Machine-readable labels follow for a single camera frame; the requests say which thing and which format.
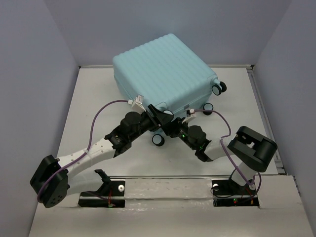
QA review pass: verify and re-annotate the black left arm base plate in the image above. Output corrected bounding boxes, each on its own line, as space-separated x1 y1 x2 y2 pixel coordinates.
78 180 125 208

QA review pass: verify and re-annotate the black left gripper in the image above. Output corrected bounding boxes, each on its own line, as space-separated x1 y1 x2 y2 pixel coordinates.
129 104 174 142

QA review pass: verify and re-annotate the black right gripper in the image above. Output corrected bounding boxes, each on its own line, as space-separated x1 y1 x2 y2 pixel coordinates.
163 116 197 150

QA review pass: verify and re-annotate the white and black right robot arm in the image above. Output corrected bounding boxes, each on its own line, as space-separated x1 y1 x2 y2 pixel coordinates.
163 118 277 194

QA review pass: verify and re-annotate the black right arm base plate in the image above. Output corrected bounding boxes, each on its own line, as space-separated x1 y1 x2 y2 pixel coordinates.
210 179 260 207

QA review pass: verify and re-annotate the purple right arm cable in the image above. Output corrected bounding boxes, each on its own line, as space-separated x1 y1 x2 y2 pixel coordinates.
194 108 262 187

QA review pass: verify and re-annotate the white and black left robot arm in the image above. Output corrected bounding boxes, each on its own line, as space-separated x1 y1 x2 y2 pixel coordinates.
30 105 174 208

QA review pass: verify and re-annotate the light blue hard-shell suitcase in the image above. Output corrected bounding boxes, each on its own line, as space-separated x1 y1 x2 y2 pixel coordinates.
112 33 227 148

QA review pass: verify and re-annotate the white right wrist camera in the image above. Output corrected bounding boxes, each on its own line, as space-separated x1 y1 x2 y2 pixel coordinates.
182 109 196 124

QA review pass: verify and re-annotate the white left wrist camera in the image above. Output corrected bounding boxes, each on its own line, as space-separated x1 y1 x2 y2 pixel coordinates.
127 95 146 114

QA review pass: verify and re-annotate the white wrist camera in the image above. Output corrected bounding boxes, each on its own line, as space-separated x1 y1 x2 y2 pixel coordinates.
127 95 146 114
182 109 196 124

